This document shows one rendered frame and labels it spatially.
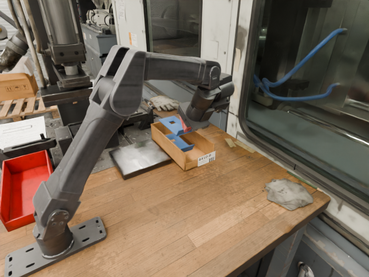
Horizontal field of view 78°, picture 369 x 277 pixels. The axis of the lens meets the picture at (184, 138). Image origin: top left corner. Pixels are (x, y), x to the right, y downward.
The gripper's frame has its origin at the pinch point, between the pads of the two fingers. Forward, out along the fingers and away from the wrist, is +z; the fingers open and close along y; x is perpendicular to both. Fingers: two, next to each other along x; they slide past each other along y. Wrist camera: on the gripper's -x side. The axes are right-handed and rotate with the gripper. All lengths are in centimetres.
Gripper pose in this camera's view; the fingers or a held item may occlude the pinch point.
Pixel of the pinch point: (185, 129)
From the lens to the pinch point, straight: 78.4
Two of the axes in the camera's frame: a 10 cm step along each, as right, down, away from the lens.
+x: -8.4, 2.7, -4.7
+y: -4.5, -8.2, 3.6
